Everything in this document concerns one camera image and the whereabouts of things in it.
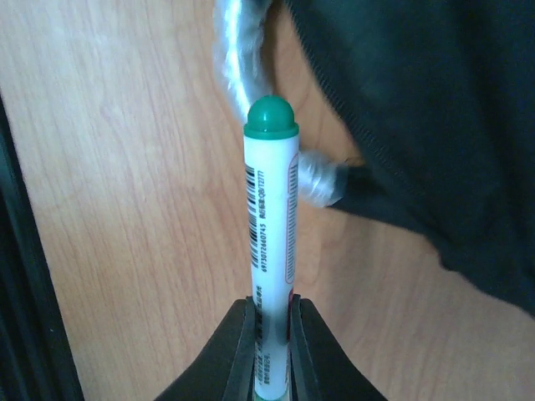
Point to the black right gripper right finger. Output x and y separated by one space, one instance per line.
321 370

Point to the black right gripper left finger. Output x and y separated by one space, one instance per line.
223 370

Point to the white glue stick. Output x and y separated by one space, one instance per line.
271 141

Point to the black student backpack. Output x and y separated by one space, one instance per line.
438 96

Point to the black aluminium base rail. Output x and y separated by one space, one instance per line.
36 359

